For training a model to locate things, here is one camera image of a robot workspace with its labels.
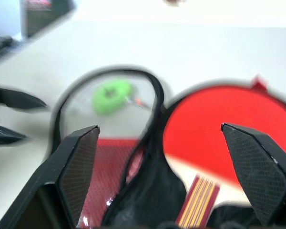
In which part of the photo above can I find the black paddle case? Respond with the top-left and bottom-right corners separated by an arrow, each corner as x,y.
50,64 -> 286,229

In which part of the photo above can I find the green round ring object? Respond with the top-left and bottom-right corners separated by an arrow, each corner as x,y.
91,80 -> 134,117

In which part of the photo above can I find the small red tag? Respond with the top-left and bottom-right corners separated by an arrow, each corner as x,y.
249,74 -> 270,93

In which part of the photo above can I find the dark box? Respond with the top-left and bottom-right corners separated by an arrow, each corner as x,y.
20,0 -> 77,38

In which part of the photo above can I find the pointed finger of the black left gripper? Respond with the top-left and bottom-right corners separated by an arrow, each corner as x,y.
0,124 -> 27,147
0,83 -> 48,113

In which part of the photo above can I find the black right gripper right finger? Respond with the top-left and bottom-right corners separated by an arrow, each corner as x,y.
220,123 -> 286,229

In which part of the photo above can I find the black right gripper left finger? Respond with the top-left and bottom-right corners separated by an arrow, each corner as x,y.
0,125 -> 101,229

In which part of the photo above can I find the red table tennis paddle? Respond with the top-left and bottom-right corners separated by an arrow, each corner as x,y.
162,83 -> 286,229

